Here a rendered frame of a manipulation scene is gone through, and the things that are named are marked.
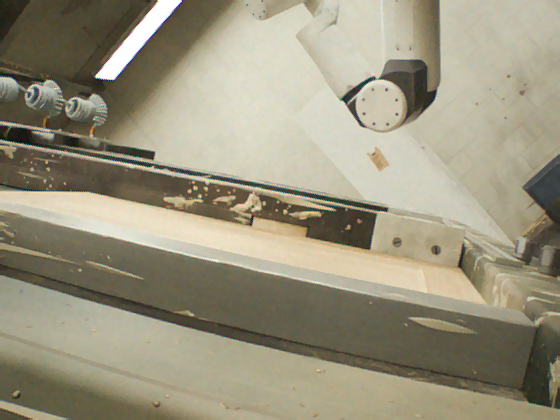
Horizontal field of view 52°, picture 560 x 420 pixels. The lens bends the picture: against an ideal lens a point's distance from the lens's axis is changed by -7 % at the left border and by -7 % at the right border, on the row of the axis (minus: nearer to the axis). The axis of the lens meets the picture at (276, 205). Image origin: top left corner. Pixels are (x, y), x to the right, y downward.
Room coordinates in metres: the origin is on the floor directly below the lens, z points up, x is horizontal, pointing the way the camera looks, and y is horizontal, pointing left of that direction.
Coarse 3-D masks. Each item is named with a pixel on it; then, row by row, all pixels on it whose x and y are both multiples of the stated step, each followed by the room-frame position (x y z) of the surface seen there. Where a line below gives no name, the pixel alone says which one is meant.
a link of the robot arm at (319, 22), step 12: (312, 0) 0.95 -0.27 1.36; (324, 0) 0.92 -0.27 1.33; (336, 0) 0.92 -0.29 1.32; (312, 12) 0.97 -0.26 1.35; (324, 12) 0.91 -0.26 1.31; (336, 12) 0.92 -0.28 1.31; (312, 24) 0.90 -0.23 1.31; (324, 24) 0.90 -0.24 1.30; (300, 36) 0.92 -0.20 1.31; (312, 36) 0.91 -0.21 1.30
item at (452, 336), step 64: (0, 256) 0.40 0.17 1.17; (64, 256) 0.39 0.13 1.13; (128, 256) 0.39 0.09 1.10; (192, 256) 0.38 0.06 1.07; (256, 320) 0.38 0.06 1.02; (320, 320) 0.37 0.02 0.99; (384, 320) 0.37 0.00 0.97; (448, 320) 0.36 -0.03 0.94; (512, 320) 0.36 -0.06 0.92; (512, 384) 0.36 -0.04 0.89
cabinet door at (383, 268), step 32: (0, 192) 0.66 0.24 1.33; (32, 192) 0.73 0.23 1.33; (64, 192) 0.82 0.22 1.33; (128, 224) 0.64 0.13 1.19; (160, 224) 0.70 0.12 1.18; (192, 224) 0.77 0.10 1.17; (224, 224) 0.82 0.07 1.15; (256, 256) 0.60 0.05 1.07; (288, 256) 0.65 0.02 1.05; (320, 256) 0.70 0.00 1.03; (352, 256) 0.76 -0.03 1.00; (384, 256) 0.81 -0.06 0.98; (416, 288) 0.59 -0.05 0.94; (448, 288) 0.61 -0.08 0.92
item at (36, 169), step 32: (0, 160) 0.91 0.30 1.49; (32, 160) 0.91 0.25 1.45; (64, 160) 0.90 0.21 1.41; (96, 160) 0.89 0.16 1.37; (96, 192) 0.90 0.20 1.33; (128, 192) 0.89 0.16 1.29; (160, 192) 0.88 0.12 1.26; (192, 192) 0.88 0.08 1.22; (224, 192) 0.87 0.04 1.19; (256, 192) 0.87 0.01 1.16; (320, 224) 0.86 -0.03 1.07; (352, 224) 0.85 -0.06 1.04; (384, 224) 0.85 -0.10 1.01; (416, 224) 0.84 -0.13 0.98; (416, 256) 0.85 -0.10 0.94; (448, 256) 0.84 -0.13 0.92
